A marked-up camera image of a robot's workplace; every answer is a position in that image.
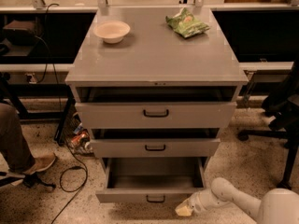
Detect person leg brown trousers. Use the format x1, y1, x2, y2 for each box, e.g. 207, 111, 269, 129
0, 104, 35, 174

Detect green chip bag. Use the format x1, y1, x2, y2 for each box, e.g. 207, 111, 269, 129
165, 8, 209, 38

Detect dark box under bench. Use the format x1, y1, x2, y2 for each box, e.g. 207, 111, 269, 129
3, 20, 36, 46

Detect black floor cable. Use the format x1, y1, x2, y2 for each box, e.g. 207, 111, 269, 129
50, 143, 89, 224

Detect grey middle drawer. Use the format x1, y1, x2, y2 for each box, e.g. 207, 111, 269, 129
91, 129, 220, 158

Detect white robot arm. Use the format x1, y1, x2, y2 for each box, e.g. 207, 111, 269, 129
175, 177, 299, 224

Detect black chair base left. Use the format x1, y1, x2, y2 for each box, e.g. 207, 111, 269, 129
0, 172, 56, 189

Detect black office chair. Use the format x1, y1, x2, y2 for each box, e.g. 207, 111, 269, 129
237, 59, 299, 189

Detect tan shoe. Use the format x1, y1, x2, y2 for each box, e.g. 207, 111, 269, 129
23, 153, 56, 175

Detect white bowl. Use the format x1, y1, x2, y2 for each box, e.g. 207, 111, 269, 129
93, 21, 131, 44

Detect grey drawer cabinet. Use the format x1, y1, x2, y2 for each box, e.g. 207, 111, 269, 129
64, 6, 249, 173

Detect grey bottom drawer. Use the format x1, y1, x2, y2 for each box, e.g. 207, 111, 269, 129
96, 157, 206, 203

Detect grey drawer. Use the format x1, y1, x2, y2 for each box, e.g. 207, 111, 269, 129
75, 87, 236, 129
96, 157, 206, 203
91, 129, 220, 158

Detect grey top drawer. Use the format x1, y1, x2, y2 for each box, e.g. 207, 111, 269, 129
75, 87, 236, 129

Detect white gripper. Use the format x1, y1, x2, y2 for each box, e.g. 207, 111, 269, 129
175, 192, 206, 217

